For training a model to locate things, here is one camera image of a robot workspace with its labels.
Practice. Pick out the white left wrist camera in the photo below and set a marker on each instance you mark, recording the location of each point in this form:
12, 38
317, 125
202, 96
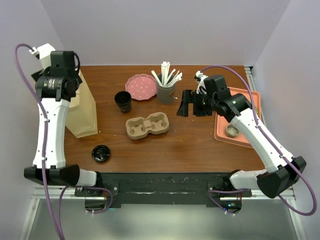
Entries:
43, 53

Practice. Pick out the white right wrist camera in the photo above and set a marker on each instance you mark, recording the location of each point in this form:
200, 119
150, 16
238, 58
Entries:
199, 78

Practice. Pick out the white wrapped straws bundle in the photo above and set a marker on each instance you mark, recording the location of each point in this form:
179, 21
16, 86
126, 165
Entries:
168, 77

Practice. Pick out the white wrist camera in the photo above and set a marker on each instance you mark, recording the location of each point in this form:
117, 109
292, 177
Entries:
199, 78
43, 53

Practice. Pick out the cardboard two-cup carrier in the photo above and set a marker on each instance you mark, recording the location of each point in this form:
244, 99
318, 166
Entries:
138, 128

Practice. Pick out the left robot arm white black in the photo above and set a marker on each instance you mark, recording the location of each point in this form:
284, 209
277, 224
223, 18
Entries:
55, 86

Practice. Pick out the beige paper bag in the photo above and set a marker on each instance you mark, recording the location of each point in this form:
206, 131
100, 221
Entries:
81, 118

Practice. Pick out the black cup lid on table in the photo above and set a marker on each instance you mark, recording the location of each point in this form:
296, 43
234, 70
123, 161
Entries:
101, 154

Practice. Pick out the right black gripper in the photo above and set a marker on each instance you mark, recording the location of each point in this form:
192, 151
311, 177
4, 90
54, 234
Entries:
190, 96

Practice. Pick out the orange plastic tray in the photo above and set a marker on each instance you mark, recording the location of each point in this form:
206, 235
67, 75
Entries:
221, 125

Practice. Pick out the pink polka dot plate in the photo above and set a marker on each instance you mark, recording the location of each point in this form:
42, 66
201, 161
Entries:
141, 87

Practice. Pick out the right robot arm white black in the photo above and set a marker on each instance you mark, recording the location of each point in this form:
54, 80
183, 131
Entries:
281, 168

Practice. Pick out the grey utensil holder can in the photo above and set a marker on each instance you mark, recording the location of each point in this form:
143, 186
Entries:
165, 95

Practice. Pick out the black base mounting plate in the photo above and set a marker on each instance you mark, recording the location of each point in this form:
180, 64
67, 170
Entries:
167, 188

